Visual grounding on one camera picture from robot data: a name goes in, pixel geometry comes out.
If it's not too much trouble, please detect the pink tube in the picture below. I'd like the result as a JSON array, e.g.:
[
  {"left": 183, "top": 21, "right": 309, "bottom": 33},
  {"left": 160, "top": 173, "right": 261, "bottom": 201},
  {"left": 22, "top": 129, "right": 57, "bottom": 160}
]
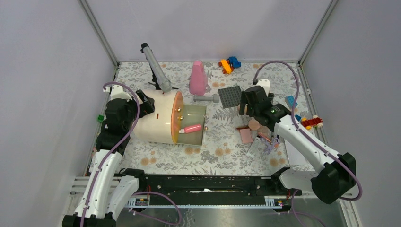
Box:
[{"left": 178, "top": 124, "right": 203, "bottom": 134}]

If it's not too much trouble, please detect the orange and blue toy car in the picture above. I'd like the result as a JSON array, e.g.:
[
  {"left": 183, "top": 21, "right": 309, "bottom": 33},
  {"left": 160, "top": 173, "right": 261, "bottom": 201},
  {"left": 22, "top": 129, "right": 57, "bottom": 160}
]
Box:
[{"left": 218, "top": 56, "right": 242, "bottom": 74}]

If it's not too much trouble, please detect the purple cable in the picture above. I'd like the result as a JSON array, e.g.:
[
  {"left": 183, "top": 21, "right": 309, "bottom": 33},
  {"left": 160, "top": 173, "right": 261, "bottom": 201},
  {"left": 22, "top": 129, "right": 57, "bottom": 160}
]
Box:
[
  {"left": 79, "top": 81, "right": 183, "bottom": 227},
  {"left": 252, "top": 60, "right": 364, "bottom": 227}
]

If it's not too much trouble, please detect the eyeshadow palette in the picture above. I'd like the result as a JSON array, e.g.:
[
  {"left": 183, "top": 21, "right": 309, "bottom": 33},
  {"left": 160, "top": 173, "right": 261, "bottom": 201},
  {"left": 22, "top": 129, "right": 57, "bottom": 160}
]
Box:
[{"left": 257, "top": 126, "right": 271, "bottom": 137}]

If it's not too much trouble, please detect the red yellow toy car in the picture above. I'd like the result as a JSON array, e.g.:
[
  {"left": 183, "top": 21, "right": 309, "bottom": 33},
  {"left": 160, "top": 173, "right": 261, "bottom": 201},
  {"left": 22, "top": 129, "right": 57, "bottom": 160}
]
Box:
[{"left": 300, "top": 115, "right": 323, "bottom": 130}]

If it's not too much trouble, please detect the green small block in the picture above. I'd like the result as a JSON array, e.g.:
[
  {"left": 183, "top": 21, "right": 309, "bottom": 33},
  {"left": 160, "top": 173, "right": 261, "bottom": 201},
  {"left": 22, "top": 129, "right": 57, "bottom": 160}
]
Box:
[{"left": 97, "top": 115, "right": 104, "bottom": 122}]

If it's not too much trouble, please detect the pink cone bottle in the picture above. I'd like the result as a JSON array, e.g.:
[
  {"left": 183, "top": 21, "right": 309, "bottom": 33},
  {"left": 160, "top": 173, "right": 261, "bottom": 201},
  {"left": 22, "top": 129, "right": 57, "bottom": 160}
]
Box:
[{"left": 189, "top": 60, "right": 208, "bottom": 96}]

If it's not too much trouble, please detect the cream round drawer organizer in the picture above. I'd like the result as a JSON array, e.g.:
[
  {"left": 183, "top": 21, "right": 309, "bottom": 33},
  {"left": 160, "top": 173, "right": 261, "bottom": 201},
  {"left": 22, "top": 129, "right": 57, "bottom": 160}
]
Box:
[{"left": 133, "top": 89, "right": 207, "bottom": 146}]

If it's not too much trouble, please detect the light blue lego brick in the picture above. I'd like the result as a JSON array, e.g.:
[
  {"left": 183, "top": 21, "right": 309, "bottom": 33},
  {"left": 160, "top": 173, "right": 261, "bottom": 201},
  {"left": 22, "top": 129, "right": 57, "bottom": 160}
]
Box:
[{"left": 285, "top": 95, "right": 298, "bottom": 109}]

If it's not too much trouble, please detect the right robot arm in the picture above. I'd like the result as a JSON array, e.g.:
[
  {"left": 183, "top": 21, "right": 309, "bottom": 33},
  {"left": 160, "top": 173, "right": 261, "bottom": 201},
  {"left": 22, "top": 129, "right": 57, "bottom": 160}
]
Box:
[{"left": 239, "top": 86, "right": 363, "bottom": 204}]

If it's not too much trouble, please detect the grey microphone on stand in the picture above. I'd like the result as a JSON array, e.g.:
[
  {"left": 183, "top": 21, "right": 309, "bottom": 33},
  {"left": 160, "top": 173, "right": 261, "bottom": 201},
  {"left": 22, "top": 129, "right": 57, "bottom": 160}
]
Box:
[{"left": 140, "top": 43, "right": 178, "bottom": 93}]

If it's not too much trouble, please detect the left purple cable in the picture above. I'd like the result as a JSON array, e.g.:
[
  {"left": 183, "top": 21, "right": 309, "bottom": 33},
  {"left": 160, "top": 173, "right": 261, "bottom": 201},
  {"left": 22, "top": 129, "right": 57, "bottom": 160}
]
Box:
[{"left": 79, "top": 81, "right": 183, "bottom": 227}]

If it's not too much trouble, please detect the pink square compact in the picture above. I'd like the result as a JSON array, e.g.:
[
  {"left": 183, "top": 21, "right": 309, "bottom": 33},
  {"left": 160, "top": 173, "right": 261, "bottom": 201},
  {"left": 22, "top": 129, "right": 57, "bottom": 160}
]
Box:
[{"left": 239, "top": 129, "right": 253, "bottom": 144}]

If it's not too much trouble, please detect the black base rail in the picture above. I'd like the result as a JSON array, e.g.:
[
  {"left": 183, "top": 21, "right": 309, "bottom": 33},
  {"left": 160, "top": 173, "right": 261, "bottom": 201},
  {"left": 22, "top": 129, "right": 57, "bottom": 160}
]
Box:
[{"left": 138, "top": 174, "right": 302, "bottom": 206}]

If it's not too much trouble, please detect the grey lego baseplate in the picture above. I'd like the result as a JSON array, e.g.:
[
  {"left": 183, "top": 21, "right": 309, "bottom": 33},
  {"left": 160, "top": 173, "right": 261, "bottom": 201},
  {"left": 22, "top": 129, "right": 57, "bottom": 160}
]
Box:
[{"left": 218, "top": 86, "right": 242, "bottom": 109}]

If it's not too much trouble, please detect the silver tube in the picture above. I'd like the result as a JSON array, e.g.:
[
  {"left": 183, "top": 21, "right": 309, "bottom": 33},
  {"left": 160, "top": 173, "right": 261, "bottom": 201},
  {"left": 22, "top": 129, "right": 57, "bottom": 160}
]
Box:
[{"left": 246, "top": 137, "right": 262, "bottom": 157}]

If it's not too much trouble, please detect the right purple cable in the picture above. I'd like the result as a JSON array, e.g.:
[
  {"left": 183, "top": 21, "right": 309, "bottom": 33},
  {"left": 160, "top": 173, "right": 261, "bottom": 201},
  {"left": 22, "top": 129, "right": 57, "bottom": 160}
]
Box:
[{"left": 252, "top": 60, "right": 364, "bottom": 227}]

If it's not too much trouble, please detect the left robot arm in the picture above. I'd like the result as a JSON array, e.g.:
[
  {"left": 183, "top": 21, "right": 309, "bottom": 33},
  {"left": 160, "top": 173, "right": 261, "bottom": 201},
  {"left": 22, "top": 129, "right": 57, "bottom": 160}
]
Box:
[{"left": 61, "top": 82, "right": 151, "bottom": 227}]

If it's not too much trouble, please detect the pink handle brush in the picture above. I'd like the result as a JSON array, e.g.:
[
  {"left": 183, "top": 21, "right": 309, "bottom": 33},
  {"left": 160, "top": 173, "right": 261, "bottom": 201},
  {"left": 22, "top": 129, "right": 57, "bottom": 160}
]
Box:
[{"left": 258, "top": 132, "right": 274, "bottom": 144}]

